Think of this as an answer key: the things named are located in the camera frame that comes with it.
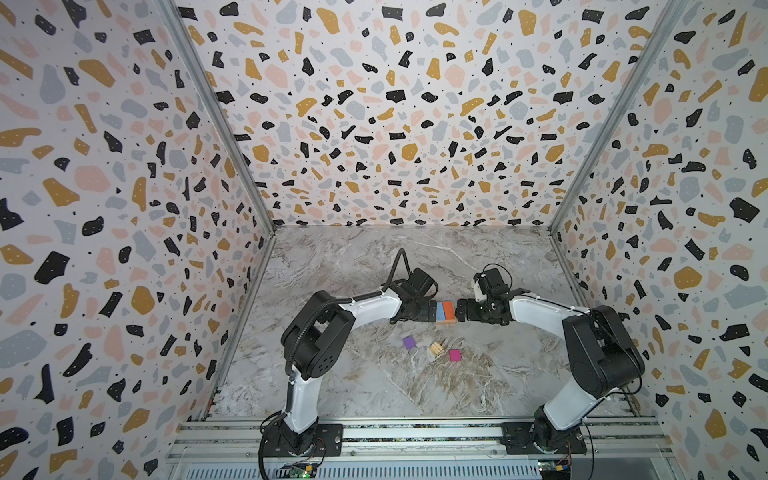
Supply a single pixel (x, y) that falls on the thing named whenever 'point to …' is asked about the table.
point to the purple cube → (409, 342)
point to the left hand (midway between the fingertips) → (423, 308)
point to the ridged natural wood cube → (436, 348)
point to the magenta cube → (455, 355)
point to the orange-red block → (449, 310)
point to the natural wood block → (447, 322)
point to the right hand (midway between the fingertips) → (464, 306)
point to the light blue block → (440, 311)
